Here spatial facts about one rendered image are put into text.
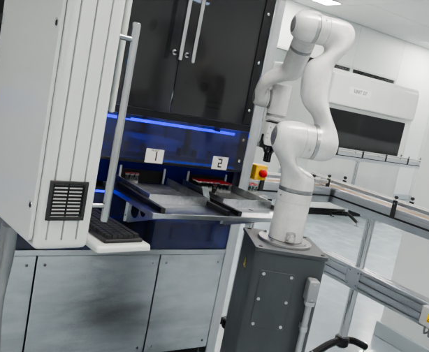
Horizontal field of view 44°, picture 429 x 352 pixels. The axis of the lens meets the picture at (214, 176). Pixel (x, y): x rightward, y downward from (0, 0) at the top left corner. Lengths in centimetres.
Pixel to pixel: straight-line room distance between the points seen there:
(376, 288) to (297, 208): 122
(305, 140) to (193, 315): 119
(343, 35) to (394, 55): 853
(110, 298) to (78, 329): 18
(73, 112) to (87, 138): 9
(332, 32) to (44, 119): 99
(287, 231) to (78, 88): 84
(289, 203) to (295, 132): 24
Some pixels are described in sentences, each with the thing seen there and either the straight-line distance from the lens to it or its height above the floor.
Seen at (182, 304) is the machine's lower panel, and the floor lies 33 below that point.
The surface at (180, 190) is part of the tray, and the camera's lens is 231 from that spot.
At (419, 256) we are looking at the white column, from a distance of 352.
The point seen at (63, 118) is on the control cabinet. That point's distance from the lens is 151.
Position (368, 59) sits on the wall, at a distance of 993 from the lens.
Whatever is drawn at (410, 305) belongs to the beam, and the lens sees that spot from 286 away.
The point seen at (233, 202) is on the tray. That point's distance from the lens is 222.
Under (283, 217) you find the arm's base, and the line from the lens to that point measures 185.
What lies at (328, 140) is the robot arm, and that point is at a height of 124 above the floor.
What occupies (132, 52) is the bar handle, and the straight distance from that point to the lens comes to 160.
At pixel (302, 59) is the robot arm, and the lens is 213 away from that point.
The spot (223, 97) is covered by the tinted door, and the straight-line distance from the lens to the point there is 242.
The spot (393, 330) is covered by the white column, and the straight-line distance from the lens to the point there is 366.
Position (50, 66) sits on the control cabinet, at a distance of 152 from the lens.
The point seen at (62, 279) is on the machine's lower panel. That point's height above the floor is 48.
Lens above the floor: 132
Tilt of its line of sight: 8 degrees down
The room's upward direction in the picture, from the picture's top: 11 degrees clockwise
